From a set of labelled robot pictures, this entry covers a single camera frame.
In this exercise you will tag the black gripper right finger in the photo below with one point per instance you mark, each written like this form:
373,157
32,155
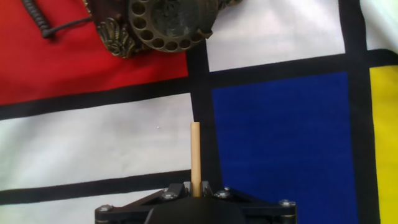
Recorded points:
258,208

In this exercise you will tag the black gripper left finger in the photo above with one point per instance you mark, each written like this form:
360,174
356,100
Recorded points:
140,207

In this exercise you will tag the short wooden stick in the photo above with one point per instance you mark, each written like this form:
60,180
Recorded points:
195,155

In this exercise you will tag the brass rotary dial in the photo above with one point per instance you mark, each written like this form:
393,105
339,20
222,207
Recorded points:
174,21

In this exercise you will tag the antique brass rotary telephone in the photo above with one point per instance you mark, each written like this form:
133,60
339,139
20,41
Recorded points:
115,37

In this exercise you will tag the red blue yellow grid cloth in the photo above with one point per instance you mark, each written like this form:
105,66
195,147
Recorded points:
280,140

